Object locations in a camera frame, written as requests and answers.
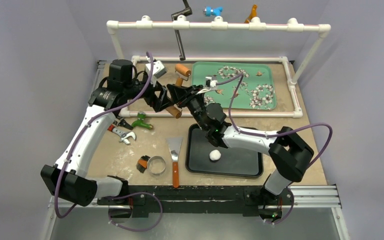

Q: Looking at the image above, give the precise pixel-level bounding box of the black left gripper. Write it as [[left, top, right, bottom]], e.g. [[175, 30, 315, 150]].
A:
[[124, 72, 174, 111]]

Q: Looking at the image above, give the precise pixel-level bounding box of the wooden double-ended rolling pin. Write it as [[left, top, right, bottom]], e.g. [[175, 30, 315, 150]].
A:
[[165, 63, 192, 119]]

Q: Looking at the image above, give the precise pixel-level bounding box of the black baking tray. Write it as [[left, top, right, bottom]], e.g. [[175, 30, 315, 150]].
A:
[[185, 123, 264, 178]]

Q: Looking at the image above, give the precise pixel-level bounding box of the white dough ball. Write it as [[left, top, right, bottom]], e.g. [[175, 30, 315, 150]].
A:
[[209, 149, 222, 162]]

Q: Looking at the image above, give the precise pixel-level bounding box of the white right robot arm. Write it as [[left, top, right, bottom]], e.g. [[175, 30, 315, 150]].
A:
[[166, 84, 314, 204]]

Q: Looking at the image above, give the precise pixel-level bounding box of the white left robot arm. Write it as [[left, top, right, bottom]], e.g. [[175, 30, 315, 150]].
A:
[[40, 59, 173, 207]]

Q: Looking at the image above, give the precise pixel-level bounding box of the green floral tray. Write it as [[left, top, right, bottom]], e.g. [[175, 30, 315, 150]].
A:
[[191, 61, 277, 110]]

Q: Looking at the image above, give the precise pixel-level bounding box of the small orange black brush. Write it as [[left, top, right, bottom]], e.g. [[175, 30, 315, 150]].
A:
[[136, 155, 150, 174]]

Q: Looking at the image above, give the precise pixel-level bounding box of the blue plastic toy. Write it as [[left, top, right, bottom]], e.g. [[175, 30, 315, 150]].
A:
[[202, 6, 223, 17]]

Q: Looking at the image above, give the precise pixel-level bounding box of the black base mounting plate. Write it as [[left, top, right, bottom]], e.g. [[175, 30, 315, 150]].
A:
[[97, 185, 293, 220]]

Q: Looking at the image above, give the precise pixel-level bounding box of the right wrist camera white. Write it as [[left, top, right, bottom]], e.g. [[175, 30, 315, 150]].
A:
[[204, 75, 218, 91]]

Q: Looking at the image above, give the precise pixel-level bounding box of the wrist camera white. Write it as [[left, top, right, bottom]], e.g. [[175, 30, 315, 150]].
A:
[[204, 75, 218, 91], [145, 60, 167, 79]]

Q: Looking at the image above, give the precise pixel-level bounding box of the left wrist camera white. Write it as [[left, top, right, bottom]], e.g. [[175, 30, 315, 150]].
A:
[[145, 60, 167, 79]]

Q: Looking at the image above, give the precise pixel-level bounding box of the metal scraper orange handle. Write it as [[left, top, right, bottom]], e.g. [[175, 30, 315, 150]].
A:
[[166, 136, 183, 188]]

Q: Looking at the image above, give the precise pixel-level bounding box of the red handled adjustable wrench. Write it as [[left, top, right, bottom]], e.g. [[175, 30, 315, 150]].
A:
[[108, 124, 137, 145]]

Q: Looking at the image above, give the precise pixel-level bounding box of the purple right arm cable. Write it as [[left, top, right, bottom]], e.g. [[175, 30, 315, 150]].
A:
[[211, 72, 333, 226]]

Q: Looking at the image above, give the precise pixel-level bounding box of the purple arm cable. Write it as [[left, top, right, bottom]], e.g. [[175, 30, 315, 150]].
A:
[[211, 72, 333, 226], [53, 50, 164, 233]]

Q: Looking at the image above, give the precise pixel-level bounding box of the round metal cutter ring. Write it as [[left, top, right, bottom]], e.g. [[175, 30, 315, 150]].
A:
[[146, 156, 167, 176]]

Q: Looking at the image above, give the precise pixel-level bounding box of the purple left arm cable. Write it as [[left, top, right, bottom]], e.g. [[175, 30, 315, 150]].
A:
[[53, 50, 164, 233]]

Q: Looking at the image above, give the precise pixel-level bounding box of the white PVC pipe frame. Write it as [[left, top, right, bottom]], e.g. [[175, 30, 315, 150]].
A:
[[106, 15, 332, 118]]

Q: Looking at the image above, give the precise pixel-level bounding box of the black hanging crank handle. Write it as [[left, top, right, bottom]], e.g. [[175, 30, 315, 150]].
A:
[[170, 0, 194, 62]]

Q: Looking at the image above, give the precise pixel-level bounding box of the aluminium rail frame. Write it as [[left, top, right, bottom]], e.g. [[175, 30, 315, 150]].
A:
[[54, 56, 341, 225]]

